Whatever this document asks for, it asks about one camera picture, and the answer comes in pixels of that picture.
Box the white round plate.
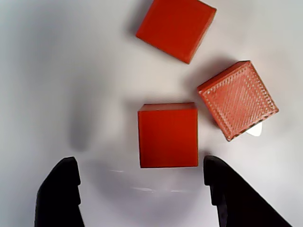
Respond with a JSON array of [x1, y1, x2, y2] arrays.
[[0, 0, 303, 227]]

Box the red cube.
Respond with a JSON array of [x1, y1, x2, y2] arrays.
[[196, 60, 279, 142], [137, 102, 199, 169], [135, 0, 217, 65]]

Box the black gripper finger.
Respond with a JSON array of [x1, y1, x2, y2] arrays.
[[34, 156, 86, 227], [203, 155, 294, 227]]

